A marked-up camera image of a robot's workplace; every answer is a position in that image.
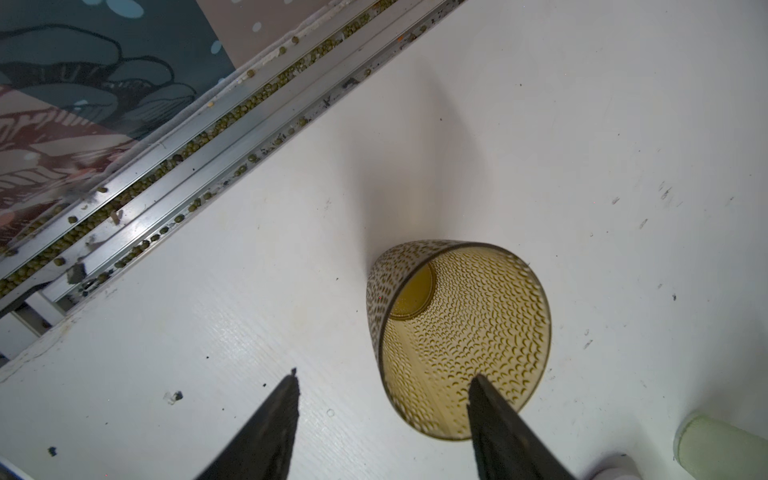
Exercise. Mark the lavender plastic tray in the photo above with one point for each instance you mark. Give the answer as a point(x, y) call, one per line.
point(616, 467)

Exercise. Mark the pale green short glass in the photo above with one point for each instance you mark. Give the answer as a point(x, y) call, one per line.
point(708, 448)

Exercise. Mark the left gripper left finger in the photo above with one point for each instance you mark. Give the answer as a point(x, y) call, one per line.
point(263, 447)

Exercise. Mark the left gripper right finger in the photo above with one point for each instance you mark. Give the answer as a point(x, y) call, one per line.
point(504, 446)

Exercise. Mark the olive amber textured glass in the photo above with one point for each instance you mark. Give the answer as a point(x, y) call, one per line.
point(441, 312)

